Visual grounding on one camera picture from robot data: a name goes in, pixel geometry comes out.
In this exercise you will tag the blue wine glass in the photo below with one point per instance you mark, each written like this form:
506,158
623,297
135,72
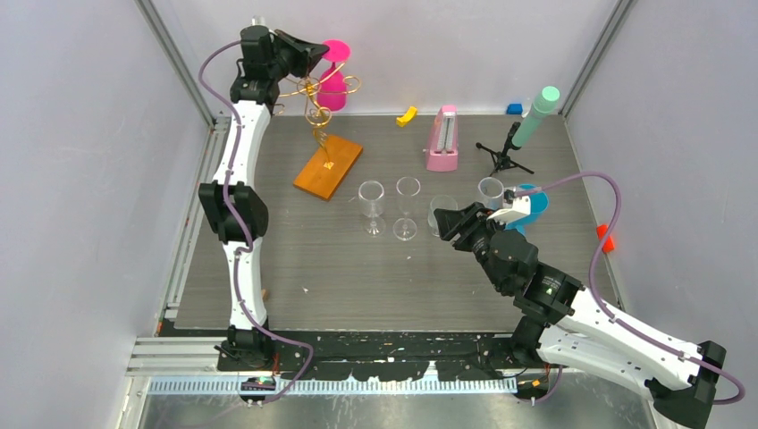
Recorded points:
539,202

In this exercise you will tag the clear wine glass back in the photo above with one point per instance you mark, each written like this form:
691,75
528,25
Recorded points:
371,196

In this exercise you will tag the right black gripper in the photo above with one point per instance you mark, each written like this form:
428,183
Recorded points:
467,221

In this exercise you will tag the clear wine glass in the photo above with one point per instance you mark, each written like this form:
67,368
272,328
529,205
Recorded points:
407,188
371,196
491,193

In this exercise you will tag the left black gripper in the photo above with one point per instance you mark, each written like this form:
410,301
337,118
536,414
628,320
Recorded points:
307,56

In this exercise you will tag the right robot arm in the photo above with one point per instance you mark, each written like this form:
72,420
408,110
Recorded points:
564,325

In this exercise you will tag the pink wine glass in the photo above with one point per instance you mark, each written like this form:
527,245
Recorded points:
332,93

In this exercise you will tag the yellow block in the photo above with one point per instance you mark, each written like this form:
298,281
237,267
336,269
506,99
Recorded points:
405,119

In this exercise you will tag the gold wire glass rack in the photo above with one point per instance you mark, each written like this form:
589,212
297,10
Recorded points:
318,117

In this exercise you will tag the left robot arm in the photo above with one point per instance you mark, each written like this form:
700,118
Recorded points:
236,213

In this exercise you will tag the orange wooden rack base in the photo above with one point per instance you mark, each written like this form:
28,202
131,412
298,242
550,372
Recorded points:
328,167

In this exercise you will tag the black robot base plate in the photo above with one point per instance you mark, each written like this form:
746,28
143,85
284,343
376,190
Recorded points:
385,356

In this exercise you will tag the blue block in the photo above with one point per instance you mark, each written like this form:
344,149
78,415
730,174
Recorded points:
514,109

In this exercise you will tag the red block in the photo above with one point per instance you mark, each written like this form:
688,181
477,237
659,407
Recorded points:
605,237

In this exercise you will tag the black tripod mic stand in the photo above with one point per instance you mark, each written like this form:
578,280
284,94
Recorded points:
502,160

